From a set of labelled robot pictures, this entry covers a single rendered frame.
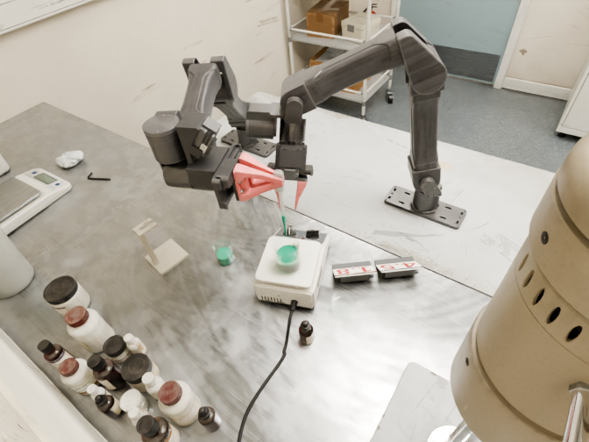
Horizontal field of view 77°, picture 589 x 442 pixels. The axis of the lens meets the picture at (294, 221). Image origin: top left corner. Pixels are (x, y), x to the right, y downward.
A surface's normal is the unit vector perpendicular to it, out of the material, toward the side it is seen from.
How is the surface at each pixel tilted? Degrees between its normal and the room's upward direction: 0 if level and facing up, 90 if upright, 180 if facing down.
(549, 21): 90
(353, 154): 0
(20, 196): 0
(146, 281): 0
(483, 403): 90
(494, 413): 90
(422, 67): 90
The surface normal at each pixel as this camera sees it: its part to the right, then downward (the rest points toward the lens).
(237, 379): -0.08, -0.68
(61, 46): 0.82, 0.37
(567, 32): -0.57, 0.63
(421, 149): -0.10, 0.68
